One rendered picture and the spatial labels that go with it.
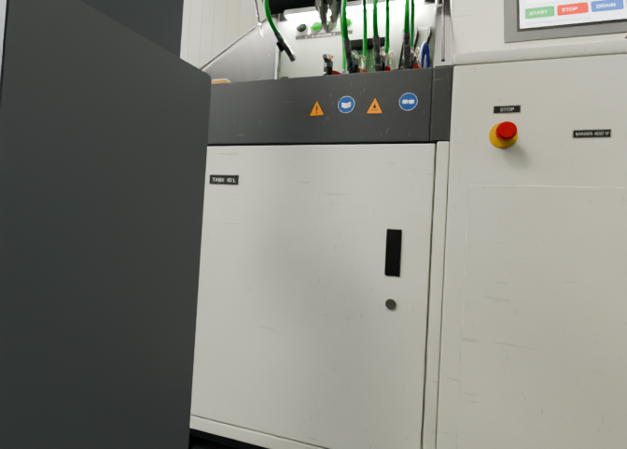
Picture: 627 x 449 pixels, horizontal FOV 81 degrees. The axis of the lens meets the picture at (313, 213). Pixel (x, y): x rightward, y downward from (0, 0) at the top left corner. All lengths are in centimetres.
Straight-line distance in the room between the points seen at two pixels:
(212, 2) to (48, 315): 526
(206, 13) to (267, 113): 463
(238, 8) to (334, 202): 452
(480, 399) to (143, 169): 74
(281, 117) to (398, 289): 48
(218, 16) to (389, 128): 465
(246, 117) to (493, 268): 65
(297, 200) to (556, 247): 54
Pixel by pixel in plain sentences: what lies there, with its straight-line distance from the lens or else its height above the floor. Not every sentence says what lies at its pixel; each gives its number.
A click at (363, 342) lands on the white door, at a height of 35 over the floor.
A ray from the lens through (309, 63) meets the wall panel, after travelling 156.
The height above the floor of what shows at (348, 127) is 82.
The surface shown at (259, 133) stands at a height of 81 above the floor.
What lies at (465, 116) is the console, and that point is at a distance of 84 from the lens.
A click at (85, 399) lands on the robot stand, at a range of 46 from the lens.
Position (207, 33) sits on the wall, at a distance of 538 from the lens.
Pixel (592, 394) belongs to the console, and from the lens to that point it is 90.
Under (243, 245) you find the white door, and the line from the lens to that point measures 92.
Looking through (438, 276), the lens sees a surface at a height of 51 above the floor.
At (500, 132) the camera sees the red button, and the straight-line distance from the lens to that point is 80.
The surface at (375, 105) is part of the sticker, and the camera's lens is 86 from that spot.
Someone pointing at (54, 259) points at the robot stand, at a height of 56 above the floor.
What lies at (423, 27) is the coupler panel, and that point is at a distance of 152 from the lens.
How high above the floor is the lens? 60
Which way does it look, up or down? 1 degrees up
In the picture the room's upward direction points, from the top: 3 degrees clockwise
